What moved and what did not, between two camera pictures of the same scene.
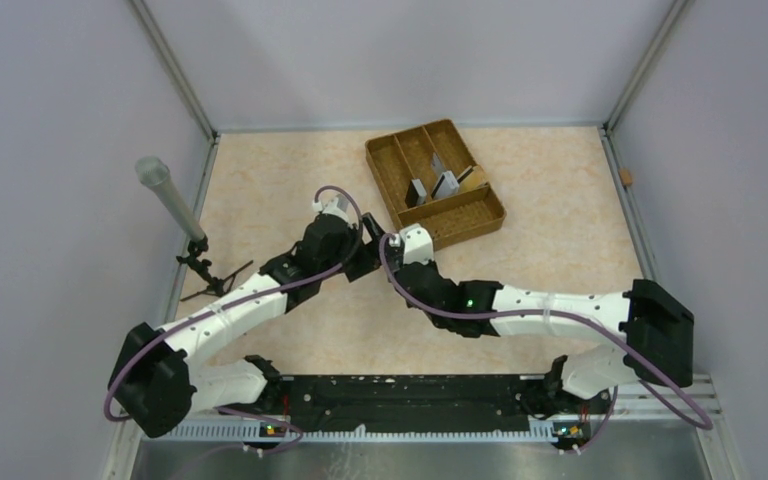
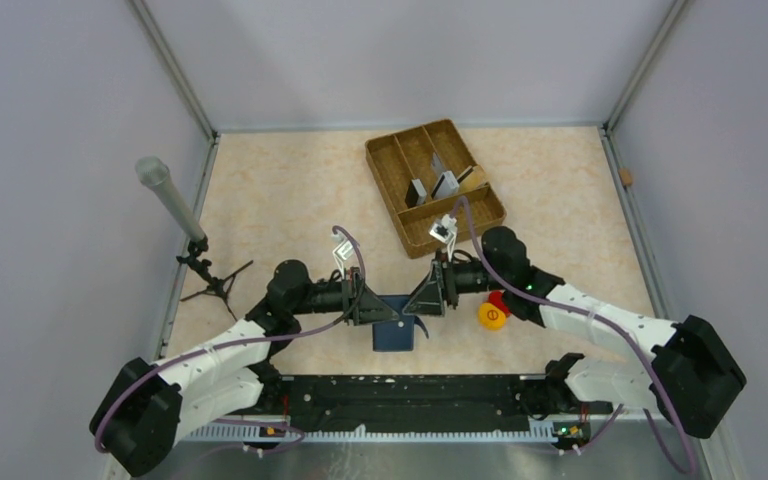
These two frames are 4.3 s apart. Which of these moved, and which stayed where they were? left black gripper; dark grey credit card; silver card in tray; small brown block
Moved: left black gripper
Stayed: dark grey credit card; silver card in tray; small brown block
